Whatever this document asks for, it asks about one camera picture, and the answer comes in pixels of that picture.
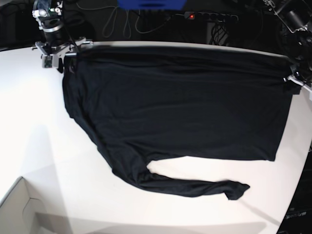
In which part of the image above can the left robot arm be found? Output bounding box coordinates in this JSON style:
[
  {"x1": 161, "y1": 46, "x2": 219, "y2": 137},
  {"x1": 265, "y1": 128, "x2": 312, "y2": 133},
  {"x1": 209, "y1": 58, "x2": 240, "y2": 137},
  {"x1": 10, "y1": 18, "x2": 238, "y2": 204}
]
[{"x1": 263, "y1": 0, "x2": 312, "y2": 94}]

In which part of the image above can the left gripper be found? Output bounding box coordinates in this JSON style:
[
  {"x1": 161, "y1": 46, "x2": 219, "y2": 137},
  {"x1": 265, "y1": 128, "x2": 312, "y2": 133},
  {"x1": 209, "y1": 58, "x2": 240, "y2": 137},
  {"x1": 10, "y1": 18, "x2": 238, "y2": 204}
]
[{"x1": 283, "y1": 64, "x2": 312, "y2": 93}]

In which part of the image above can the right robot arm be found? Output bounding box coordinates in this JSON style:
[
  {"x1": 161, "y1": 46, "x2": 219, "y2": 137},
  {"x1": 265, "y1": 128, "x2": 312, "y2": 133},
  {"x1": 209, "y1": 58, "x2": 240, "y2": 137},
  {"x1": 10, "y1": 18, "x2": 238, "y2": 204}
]
[{"x1": 32, "y1": 0, "x2": 94, "y2": 68}]

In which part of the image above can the black t-shirt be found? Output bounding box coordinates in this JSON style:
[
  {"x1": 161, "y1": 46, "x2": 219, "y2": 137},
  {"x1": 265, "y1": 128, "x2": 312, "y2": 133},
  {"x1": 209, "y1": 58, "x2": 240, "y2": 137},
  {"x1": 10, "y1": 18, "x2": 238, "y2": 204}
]
[{"x1": 62, "y1": 47, "x2": 299, "y2": 200}]

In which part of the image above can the black power strip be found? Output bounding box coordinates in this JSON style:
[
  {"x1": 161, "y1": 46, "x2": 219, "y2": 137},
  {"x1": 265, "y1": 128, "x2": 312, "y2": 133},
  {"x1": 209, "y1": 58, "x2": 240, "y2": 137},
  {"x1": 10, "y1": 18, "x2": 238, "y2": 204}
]
[{"x1": 183, "y1": 11, "x2": 239, "y2": 22}]

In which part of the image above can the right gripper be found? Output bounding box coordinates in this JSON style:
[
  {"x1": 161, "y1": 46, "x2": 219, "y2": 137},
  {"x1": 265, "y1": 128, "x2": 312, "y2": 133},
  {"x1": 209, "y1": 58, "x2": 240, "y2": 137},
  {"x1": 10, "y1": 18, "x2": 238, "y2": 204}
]
[{"x1": 31, "y1": 37, "x2": 93, "y2": 61}]

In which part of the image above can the white cardboard box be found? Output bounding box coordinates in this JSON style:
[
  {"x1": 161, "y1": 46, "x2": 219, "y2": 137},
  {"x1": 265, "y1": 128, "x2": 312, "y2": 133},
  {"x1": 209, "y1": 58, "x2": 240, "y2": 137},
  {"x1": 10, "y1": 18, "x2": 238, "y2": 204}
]
[{"x1": 0, "y1": 177, "x2": 46, "y2": 234}]

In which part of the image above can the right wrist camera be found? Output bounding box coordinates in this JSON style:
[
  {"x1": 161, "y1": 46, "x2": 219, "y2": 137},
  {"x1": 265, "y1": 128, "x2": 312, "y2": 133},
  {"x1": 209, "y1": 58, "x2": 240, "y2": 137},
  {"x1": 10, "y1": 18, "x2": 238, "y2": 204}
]
[{"x1": 41, "y1": 54, "x2": 59, "y2": 68}]

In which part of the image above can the blue box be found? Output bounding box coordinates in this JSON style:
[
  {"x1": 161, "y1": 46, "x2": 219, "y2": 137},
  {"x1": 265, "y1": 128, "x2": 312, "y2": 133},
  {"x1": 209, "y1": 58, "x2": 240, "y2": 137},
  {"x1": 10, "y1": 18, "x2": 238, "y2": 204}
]
[{"x1": 117, "y1": 0, "x2": 186, "y2": 10}]

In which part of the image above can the grey looped cable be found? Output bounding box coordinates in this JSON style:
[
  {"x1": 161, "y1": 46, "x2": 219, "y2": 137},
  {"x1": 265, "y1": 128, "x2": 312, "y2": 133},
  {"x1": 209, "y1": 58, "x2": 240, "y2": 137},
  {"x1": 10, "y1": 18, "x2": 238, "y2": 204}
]
[{"x1": 73, "y1": 0, "x2": 171, "y2": 39}]

